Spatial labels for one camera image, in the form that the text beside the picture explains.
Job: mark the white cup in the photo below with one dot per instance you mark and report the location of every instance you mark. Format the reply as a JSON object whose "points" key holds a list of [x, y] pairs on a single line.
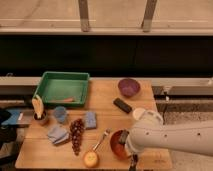
{"points": [[137, 113]]}

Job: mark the blue sponge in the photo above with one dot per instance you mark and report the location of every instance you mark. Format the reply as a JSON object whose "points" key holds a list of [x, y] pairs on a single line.
{"points": [[90, 120]]}

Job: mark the purple bowl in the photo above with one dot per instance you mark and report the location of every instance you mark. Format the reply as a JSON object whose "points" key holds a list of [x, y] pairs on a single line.
{"points": [[128, 87]]}

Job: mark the black rectangular block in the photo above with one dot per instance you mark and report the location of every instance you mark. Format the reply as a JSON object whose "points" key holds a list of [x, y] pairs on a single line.
{"points": [[122, 105]]}

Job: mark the red bowl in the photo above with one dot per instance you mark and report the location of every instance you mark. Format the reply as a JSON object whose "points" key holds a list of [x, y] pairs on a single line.
{"points": [[118, 149]]}

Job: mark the green plastic tray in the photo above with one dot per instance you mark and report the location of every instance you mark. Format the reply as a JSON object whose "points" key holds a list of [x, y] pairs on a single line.
{"points": [[61, 85]]}

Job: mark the orange carrot in tray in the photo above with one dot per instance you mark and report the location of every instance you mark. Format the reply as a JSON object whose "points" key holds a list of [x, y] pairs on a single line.
{"points": [[66, 100]]}

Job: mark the yellow apple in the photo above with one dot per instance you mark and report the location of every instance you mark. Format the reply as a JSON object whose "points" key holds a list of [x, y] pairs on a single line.
{"points": [[91, 159]]}

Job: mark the bunch of dark grapes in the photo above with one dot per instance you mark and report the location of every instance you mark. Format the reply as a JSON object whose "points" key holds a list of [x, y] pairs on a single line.
{"points": [[76, 131]]}

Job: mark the blue cup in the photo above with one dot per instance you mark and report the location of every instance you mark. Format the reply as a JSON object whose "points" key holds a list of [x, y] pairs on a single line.
{"points": [[60, 113]]}

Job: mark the blue folded cloth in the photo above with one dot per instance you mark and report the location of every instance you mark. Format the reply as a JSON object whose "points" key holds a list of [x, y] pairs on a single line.
{"points": [[57, 134]]}

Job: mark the brown cup holder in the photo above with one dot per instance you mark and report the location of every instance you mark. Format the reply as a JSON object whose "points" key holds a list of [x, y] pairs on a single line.
{"points": [[41, 120]]}

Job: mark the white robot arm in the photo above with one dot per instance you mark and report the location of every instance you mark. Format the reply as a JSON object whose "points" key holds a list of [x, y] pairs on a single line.
{"points": [[150, 132]]}

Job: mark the metal fork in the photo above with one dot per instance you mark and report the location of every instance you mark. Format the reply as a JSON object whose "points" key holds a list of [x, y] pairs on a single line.
{"points": [[104, 135]]}

